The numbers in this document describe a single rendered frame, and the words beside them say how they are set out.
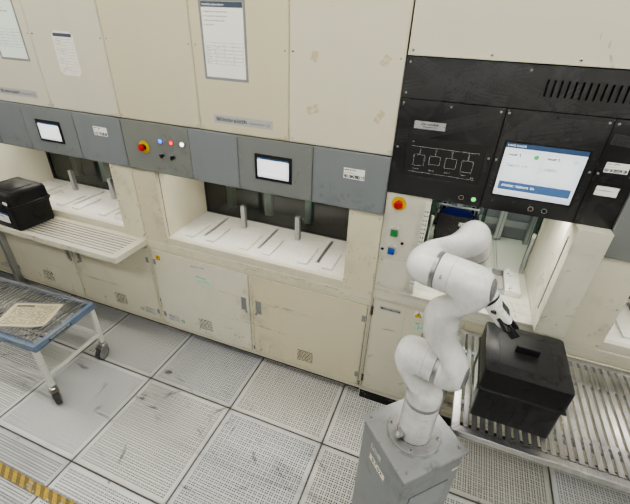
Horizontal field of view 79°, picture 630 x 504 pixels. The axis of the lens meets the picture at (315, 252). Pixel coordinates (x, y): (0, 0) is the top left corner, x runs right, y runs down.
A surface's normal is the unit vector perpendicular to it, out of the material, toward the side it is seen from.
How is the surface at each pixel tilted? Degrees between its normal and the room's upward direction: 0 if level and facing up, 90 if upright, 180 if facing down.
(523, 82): 90
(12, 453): 0
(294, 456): 0
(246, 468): 0
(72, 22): 90
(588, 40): 94
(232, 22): 90
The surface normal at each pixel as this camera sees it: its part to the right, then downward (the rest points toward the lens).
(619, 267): -0.36, 0.47
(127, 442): 0.04, -0.86
